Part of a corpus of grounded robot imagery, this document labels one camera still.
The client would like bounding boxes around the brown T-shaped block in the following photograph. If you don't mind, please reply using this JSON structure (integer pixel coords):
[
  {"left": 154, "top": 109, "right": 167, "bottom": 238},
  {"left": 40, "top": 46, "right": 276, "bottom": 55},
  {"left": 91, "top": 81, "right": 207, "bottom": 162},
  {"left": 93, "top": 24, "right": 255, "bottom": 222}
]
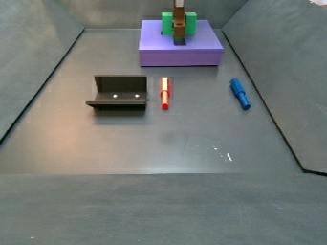
[{"left": 172, "top": 0, "right": 186, "bottom": 38}]

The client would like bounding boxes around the green U-shaped block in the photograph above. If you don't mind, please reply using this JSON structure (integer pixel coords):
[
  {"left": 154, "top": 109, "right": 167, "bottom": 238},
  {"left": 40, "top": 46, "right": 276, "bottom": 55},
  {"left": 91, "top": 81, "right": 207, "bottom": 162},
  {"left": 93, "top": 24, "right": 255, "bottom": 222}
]
[{"left": 162, "top": 12, "right": 196, "bottom": 36}]

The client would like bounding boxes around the blue peg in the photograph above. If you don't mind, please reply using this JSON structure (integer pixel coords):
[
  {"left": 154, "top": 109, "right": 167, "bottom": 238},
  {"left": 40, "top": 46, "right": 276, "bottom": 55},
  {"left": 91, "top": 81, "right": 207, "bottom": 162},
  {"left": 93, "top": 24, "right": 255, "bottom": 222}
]
[{"left": 230, "top": 78, "right": 251, "bottom": 110}]

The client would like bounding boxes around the black angle bracket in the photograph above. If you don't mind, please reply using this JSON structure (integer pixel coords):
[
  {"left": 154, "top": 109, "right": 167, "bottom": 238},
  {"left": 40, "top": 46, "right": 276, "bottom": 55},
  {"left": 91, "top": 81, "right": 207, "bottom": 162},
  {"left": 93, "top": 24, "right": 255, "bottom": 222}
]
[{"left": 85, "top": 75, "right": 148, "bottom": 109}]

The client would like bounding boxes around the red peg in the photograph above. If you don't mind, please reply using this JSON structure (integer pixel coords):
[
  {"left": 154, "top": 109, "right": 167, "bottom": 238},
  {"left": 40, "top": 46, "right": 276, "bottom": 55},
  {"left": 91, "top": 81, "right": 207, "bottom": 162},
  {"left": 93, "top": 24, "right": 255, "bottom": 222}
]
[{"left": 162, "top": 77, "right": 170, "bottom": 110}]

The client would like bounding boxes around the purple board block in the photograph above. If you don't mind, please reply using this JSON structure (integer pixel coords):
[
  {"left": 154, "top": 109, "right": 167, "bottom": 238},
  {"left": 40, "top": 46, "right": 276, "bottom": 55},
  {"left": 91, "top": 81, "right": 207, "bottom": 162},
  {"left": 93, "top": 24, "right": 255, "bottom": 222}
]
[{"left": 138, "top": 20, "right": 223, "bottom": 67}]

